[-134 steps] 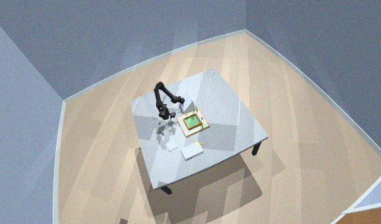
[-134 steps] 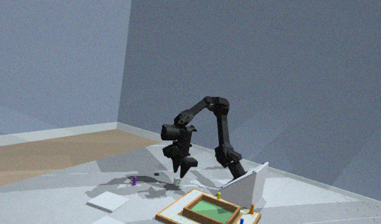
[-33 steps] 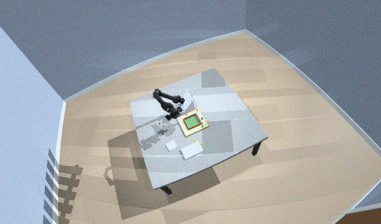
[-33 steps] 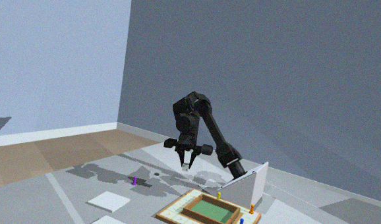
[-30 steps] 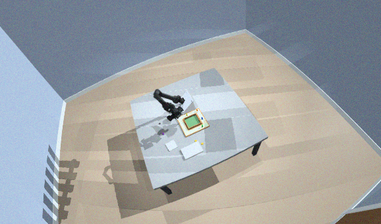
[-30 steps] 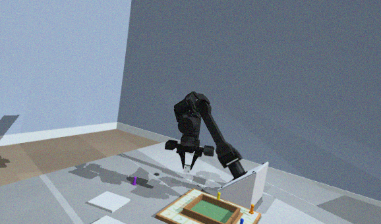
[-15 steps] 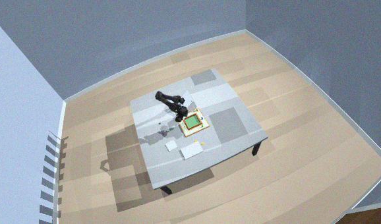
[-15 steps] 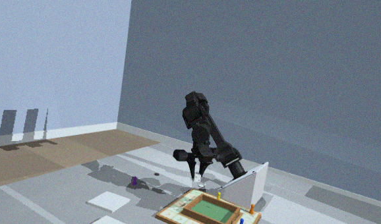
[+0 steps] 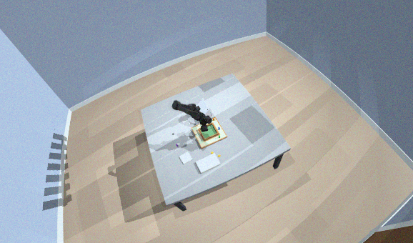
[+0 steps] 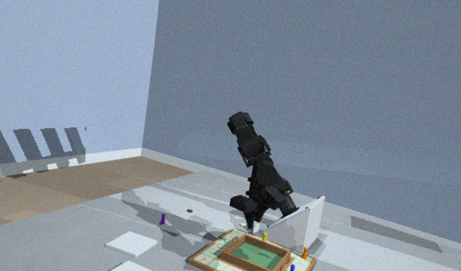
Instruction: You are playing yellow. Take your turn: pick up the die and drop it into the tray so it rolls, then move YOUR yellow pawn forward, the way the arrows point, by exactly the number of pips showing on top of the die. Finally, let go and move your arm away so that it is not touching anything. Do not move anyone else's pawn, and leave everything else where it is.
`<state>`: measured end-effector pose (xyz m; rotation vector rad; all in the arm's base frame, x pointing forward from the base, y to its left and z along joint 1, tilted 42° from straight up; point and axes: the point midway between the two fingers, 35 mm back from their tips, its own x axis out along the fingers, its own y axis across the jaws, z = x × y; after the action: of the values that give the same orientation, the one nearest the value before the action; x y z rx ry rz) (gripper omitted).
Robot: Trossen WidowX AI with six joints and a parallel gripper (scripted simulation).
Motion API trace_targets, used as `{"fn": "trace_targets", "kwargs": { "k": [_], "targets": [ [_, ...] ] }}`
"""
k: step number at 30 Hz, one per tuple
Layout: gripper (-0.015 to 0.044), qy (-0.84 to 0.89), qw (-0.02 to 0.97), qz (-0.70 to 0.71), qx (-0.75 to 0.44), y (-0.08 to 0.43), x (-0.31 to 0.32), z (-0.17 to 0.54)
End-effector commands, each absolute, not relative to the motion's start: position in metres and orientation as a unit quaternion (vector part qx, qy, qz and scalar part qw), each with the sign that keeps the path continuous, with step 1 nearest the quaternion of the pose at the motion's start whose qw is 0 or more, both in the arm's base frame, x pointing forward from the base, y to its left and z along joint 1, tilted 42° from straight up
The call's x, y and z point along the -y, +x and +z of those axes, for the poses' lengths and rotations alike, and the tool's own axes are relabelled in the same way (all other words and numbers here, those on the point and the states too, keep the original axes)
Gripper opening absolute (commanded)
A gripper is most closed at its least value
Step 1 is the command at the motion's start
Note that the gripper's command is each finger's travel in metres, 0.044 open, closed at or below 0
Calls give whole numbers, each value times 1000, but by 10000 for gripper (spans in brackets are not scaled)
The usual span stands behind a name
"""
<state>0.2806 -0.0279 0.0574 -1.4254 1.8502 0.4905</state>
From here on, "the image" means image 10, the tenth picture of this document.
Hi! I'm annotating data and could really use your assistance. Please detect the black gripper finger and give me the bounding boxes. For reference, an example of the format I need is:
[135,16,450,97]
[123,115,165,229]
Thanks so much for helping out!
[254,202,270,223]
[244,209,260,229]

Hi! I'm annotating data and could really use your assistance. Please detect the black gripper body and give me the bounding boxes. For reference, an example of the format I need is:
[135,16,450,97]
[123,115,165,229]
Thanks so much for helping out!
[230,175,267,213]

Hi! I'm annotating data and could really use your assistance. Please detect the white die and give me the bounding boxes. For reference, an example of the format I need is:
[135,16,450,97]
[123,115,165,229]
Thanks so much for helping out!
[246,221,259,233]

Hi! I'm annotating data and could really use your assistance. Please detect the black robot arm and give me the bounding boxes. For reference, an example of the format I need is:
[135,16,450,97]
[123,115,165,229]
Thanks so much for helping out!
[227,112,300,218]

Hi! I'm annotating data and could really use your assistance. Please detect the orange pawn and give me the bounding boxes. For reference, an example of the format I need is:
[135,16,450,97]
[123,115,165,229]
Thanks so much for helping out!
[301,247,308,259]

